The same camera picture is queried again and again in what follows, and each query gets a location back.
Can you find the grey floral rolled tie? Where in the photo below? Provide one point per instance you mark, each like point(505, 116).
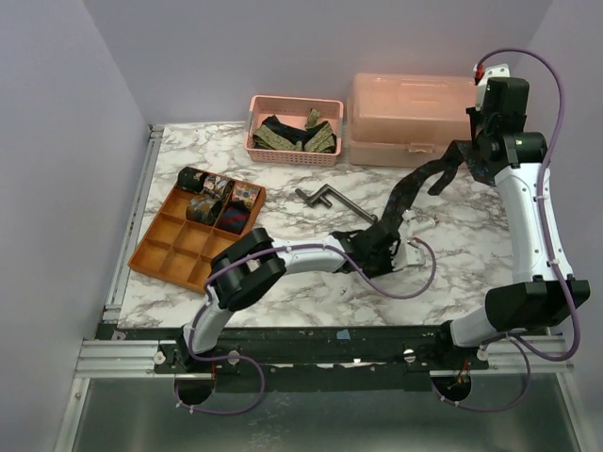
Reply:
point(217, 186)

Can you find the gold floral rolled tie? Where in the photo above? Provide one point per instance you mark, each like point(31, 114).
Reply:
point(204, 209)

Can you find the pink plastic storage box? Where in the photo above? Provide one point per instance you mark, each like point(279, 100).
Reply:
point(405, 121)

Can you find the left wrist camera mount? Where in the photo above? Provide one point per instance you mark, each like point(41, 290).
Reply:
point(410, 254)

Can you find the pink plastic basket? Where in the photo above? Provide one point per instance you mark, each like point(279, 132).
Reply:
point(297, 131)

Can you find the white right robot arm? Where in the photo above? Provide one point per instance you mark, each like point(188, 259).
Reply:
point(544, 291)

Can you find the colourful patterned rolled tie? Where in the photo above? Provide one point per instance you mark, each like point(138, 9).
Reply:
point(245, 194)

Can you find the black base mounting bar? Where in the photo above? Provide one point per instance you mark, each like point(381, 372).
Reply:
point(315, 359)

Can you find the navy maroon striped rolled tie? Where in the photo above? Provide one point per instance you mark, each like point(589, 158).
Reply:
point(234, 218)

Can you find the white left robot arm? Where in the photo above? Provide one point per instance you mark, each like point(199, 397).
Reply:
point(243, 273)

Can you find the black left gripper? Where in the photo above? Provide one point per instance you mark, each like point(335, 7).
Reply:
point(387, 267)

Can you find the dark brown blue floral tie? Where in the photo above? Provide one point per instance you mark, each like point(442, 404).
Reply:
point(404, 193)

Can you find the orange wooden divided tray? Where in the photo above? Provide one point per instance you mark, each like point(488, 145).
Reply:
point(179, 251)

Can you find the black tie in basket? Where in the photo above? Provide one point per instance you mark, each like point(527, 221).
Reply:
point(282, 127)

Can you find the dark green rolled tie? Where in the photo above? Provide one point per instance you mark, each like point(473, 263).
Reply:
point(191, 180)

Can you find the olive green patterned tie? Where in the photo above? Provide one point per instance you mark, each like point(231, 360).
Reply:
point(292, 139)

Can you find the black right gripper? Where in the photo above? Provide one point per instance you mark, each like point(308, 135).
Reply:
point(474, 153)

